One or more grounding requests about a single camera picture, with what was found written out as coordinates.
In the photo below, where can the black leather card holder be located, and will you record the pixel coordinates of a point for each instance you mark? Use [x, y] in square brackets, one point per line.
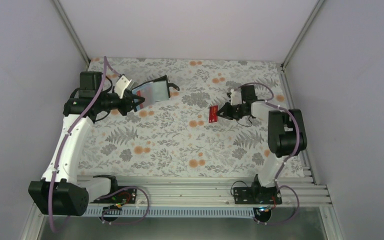
[155, 90]

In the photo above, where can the aluminium rail frame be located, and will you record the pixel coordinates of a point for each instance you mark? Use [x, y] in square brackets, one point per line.
[215, 191]

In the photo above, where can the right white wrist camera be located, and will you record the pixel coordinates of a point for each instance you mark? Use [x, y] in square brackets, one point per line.
[235, 97]

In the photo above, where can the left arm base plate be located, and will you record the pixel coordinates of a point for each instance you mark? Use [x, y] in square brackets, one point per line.
[127, 196]

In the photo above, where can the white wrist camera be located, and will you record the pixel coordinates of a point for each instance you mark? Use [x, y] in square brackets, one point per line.
[122, 84]
[235, 97]

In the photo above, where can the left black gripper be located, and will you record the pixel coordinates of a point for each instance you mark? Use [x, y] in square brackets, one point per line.
[127, 100]

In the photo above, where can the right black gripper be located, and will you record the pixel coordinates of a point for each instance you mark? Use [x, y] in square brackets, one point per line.
[225, 108]

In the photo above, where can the white slotted cable duct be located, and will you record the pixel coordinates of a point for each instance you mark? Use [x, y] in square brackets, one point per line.
[182, 212]

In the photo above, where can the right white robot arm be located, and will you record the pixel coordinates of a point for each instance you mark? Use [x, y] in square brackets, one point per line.
[286, 135]

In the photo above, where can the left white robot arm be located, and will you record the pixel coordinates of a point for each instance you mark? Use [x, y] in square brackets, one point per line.
[58, 191]

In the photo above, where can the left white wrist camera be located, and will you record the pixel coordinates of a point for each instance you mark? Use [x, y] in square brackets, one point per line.
[122, 84]

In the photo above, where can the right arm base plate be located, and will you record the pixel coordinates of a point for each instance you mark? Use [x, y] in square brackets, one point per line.
[256, 196]

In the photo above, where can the floral table mat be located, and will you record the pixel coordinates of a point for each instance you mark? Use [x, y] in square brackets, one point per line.
[174, 138]

